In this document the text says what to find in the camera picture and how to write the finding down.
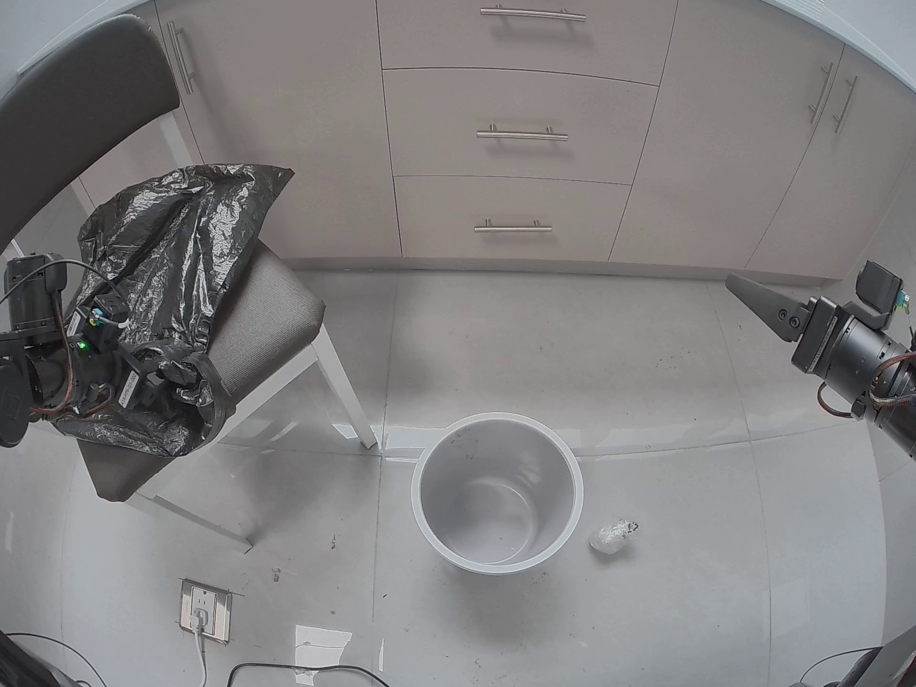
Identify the white trash bin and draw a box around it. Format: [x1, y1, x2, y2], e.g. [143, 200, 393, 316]
[410, 414, 582, 574]

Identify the crumpled clear wrapper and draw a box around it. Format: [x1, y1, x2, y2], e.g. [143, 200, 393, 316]
[589, 518, 640, 555]

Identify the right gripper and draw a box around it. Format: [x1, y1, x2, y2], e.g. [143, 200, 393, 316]
[726, 274, 906, 399]

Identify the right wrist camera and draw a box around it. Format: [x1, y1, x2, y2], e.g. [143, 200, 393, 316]
[855, 260, 905, 331]

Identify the grey padded white chair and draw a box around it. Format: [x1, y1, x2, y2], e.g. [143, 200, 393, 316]
[0, 13, 379, 552]

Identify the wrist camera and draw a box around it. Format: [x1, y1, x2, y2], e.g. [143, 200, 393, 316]
[68, 294, 130, 356]
[855, 260, 905, 331]

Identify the beige cabinet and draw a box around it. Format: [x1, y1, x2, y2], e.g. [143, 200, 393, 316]
[14, 0, 916, 291]

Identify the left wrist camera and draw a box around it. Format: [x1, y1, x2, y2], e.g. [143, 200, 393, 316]
[68, 294, 130, 356]

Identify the black cable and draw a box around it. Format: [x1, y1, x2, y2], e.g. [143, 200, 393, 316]
[796, 645, 883, 687]
[0, 632, 95, 687]
[39, 259, 130, 327]
[229, 661, 392, 687]

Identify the white cable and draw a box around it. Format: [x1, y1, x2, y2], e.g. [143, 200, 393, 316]
[187, 607, 213, 687]

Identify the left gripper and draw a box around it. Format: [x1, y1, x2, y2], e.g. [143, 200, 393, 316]
[36, 344, 147, 424]

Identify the black plastic bag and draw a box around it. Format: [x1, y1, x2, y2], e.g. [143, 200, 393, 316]
[53, 164, 296, 458]

